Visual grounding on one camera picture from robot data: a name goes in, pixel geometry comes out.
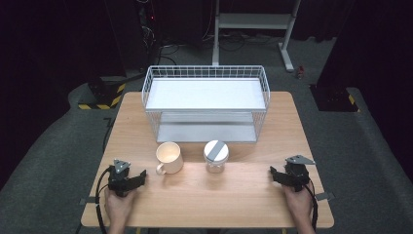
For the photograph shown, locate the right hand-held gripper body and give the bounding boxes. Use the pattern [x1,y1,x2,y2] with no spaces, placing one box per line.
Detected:
[283,154,317,193]

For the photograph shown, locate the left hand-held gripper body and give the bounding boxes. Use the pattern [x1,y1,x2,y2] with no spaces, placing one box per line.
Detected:
[107,158,132,198]

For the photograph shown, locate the cream white cup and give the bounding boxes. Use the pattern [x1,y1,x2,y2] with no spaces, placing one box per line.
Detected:
[155,141,185,176]

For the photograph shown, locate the glass jar with white lid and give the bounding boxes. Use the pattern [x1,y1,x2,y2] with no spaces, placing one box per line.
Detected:
[203,139,230,175]

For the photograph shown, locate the white wire shelf rack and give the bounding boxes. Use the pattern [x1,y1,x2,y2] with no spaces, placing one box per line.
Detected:
[140,64,272,144]

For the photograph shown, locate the person's left hand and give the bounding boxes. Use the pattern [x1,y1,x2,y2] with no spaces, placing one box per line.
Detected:
[104,187,138,226]

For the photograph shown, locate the person's right hand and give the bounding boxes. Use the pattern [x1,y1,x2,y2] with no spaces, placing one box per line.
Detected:
[282,184,315,226]

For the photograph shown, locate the grey tape strip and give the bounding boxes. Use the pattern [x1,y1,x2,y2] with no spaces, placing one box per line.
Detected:
[79,196,99,206]
[315,191,336,202]

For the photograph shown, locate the black base with yellow stripes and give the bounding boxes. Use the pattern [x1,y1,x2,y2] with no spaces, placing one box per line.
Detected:
[309,83,361,113]
[77,75,128,111]

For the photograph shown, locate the dark equipment tower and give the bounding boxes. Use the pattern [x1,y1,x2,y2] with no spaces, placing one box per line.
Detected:
[105,0,165,72]

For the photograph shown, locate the grey metal stand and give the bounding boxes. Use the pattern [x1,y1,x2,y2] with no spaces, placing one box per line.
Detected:
[211,0,302,73]

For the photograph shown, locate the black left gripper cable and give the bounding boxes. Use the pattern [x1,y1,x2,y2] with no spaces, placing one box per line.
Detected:
[94,166,115,234]

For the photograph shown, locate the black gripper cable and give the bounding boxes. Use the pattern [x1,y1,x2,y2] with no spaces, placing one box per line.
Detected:
[304,181,319,232]
[94,166,115,234]

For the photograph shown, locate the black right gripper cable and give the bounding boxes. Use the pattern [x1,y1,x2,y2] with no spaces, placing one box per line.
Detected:
[304,181,319,232]

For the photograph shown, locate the black floor cables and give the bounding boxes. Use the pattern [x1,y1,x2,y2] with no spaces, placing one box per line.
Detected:
[155,28,283,66]

